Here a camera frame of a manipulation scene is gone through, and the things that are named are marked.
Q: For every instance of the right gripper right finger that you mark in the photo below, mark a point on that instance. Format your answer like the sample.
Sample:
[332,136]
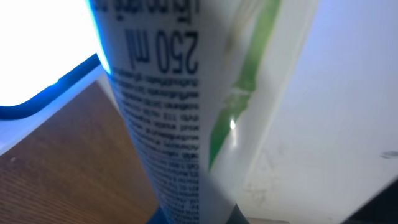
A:
[237,217]

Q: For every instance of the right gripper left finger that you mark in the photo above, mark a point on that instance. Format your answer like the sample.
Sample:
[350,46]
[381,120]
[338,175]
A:
[158,217]

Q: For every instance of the white green cosmetic tube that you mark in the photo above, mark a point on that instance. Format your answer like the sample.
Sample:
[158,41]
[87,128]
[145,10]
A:
[197,83]

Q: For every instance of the white barcode scanner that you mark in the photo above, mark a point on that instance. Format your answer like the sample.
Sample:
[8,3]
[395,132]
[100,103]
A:
[50,52]

